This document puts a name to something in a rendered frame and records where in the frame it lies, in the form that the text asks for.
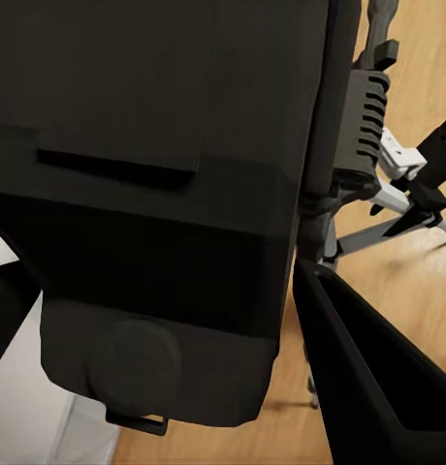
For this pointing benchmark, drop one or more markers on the digital camera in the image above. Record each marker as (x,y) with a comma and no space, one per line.
(155,156)

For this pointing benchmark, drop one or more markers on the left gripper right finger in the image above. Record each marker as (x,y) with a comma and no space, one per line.
(383,401)

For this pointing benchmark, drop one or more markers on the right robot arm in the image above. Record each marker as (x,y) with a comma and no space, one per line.
(417,172)

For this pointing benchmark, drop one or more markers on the camera tripod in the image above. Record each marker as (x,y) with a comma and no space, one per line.
(357,155)

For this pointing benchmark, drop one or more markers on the bookcase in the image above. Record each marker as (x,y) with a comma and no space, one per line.
(42,423)

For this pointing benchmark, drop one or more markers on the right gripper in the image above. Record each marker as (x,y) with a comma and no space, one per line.
(423,188)

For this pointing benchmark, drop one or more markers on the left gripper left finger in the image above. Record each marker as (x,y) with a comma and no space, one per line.
(18,292)

